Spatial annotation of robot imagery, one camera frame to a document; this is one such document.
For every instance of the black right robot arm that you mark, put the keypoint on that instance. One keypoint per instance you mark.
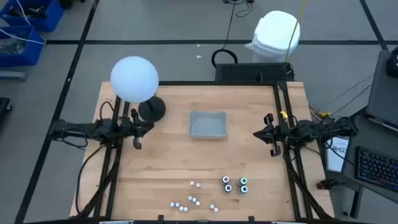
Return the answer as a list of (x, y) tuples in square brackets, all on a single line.
[(323, 129)]

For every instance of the large bottle green tip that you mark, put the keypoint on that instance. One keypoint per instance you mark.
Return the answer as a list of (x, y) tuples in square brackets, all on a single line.
[(243, 180)]

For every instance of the large bottle blue tip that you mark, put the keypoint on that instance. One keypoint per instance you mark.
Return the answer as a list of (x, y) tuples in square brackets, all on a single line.
[(243, 189)]

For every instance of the black device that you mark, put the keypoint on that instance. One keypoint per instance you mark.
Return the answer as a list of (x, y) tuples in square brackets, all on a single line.
[(393, 63)]

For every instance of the grey plastic bin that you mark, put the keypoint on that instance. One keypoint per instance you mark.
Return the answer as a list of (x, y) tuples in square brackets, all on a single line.
[(208, 126)]

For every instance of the grey metal bar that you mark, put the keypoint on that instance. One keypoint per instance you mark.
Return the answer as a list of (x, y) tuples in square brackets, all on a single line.
[(12, 75)]

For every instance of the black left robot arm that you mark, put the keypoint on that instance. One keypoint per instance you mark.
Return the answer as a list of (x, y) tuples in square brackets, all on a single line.
[(77, 129)]

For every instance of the brown black floor object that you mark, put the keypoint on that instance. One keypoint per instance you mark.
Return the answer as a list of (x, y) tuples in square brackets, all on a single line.
[(325, 184)]

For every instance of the black backlit keyboard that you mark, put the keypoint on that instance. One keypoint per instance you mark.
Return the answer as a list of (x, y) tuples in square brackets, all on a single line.
[(376, 168)]

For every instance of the white bucket with bag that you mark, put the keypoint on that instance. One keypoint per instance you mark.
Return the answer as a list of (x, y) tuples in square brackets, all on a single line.
[(275, 34)]

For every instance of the black perforated computer case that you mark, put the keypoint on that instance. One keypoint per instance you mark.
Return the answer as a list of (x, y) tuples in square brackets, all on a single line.
[(253, 72)]

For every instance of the white globe lamp black base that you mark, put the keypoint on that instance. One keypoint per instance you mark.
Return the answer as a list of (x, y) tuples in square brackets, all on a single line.
[(133, 79)]

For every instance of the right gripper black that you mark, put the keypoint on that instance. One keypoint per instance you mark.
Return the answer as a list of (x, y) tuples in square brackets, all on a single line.
[(280, 132)]

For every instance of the grey side table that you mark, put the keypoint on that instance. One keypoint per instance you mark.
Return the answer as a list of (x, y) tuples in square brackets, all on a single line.
[(384, 90)]

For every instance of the dark grey desk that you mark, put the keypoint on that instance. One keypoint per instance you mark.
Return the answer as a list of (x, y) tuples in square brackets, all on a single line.
[(367, 137)]

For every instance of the white paper sheet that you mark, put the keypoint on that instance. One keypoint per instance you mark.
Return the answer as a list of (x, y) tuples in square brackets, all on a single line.
[(337, 155)]

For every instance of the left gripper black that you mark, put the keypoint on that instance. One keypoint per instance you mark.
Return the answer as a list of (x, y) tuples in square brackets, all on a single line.
[(135, 127)]

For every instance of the yellow connector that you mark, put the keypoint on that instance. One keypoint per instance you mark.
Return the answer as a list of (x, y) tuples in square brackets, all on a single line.
[(325, 114)]

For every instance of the black clamp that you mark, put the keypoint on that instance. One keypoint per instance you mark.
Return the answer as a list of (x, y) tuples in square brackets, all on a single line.
[(251, 218), (160, 217)]

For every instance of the yellow tag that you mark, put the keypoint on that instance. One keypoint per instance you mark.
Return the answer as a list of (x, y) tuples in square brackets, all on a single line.
[(283, 114)]

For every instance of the blue storage bin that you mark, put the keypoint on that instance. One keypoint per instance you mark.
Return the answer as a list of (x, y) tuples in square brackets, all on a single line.
[(53, 15), (34, 53)]

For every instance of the large bottle maroon tip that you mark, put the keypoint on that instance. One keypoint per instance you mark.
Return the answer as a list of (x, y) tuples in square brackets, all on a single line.
[(225, 179)]

